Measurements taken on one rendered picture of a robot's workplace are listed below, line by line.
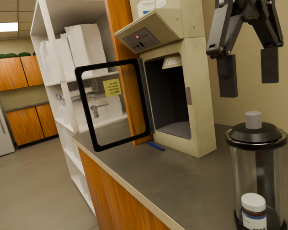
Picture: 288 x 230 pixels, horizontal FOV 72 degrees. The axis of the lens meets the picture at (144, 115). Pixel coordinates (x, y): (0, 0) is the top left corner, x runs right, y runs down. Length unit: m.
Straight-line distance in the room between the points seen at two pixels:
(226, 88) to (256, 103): 0.78
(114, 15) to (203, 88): 0.55
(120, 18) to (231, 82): 0.80
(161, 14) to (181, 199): 0.58
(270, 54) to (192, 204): 0.42
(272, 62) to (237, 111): 0.75
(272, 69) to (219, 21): 0.17
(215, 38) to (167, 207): 0.46
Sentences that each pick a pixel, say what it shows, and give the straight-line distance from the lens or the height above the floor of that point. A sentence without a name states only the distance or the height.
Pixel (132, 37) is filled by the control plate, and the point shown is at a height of 1.47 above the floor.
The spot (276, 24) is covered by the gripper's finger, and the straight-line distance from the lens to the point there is 0.49.
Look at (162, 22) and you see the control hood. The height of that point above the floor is 1.47.
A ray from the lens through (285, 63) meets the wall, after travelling 1.06.
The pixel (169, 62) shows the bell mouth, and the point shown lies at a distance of 0.87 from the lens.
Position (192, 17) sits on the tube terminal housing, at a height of 1.48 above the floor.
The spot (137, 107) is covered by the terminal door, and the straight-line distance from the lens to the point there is 0.99.
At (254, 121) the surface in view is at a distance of 0.43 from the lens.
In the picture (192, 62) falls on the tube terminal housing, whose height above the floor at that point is 1.32.
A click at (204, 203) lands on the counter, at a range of 0.63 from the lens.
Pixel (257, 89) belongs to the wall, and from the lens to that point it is 1.12.
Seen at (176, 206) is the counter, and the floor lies 0.94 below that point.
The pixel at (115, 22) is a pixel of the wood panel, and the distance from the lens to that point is 1.06.
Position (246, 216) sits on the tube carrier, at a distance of 0.51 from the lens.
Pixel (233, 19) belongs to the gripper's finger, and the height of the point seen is 1.38.
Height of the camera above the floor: 1.33
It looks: 13 degrees down
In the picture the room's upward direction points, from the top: 10 degrees counter-clockwise
